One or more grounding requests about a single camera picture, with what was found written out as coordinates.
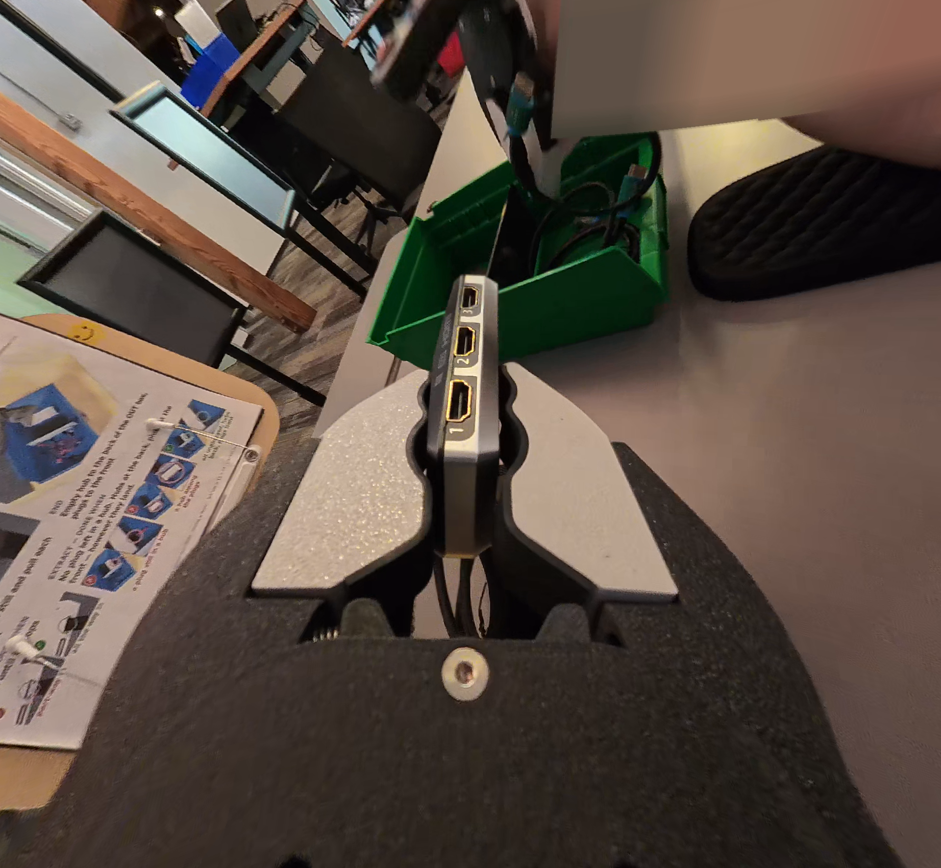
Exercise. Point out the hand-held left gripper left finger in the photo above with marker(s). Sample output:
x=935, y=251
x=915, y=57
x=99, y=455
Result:
x=346, y=516

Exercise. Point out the yellow smiley sticker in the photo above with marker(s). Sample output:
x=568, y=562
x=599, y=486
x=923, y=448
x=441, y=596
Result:
x=84, y=332

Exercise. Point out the silver port hub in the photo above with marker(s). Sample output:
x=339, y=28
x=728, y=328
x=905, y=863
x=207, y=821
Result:
x=468, y=457

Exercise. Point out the black round object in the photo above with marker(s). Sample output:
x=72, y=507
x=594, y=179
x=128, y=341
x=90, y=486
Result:
x=824, y=229

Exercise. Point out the printed instruction sheet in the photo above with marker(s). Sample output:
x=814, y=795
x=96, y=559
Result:
x=88, y=516

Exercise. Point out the instruction sheet on stand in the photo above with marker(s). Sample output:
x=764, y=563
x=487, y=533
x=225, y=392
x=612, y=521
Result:
x=258, y=398

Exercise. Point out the green plastic bin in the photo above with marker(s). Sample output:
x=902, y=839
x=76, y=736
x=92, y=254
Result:
x=588, y=302

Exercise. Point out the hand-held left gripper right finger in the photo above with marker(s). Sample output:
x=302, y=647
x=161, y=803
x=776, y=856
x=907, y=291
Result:
x=588, y=516

